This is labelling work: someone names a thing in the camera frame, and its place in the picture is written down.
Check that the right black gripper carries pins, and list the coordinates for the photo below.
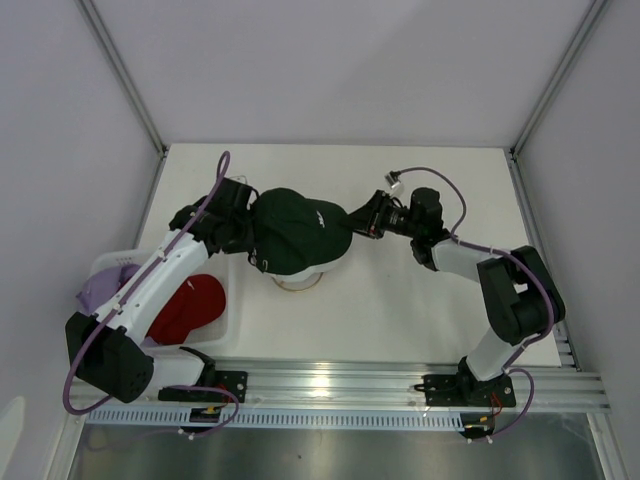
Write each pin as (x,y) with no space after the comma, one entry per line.
(367,220)

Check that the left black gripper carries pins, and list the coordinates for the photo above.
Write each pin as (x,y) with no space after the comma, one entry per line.
(247,243)

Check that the dark green baseball cap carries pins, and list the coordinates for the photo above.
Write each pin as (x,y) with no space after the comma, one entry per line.
(293,232)

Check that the white baseball cap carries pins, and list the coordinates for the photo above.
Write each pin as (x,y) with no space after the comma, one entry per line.
(306,273)

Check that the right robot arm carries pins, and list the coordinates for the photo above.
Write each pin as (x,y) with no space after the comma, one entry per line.
(521,300)

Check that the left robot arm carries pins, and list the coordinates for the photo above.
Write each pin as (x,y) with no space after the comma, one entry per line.
(126,374)

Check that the red baseball cap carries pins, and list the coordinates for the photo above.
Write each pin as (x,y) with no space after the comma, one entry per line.
(199,301)

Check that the white plastic basket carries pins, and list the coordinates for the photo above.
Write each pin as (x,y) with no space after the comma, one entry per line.
(232,300)

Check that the lavender baseball cap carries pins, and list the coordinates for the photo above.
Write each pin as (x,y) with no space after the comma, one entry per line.
(100,285)

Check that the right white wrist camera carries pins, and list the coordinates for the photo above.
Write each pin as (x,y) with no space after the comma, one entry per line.
(395,187)

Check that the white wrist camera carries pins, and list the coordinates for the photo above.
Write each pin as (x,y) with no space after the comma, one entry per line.
(395,187)
(241,179)

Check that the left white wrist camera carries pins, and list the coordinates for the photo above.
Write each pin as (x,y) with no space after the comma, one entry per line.
(241,179)

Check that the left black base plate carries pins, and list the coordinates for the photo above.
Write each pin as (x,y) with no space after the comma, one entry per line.
(234,382)

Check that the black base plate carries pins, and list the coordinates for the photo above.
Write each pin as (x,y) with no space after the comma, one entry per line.
(234,382)
(448,390)

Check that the aluminium mounting rail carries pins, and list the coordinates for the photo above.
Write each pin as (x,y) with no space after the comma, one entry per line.
(342,385)

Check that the white slotted cable duct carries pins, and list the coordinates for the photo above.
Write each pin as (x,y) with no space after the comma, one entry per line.
(206,417)

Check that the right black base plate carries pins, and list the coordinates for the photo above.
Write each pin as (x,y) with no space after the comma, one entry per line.
(448,390)

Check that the left aluminium frame post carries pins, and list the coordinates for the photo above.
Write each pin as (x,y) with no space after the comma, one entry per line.
(114,60)

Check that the aluminium frame post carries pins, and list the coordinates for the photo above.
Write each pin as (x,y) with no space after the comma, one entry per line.
(566,63)
(114,60)

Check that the right aluminium frame post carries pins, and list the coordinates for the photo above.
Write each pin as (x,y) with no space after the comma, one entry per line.
(566,63)

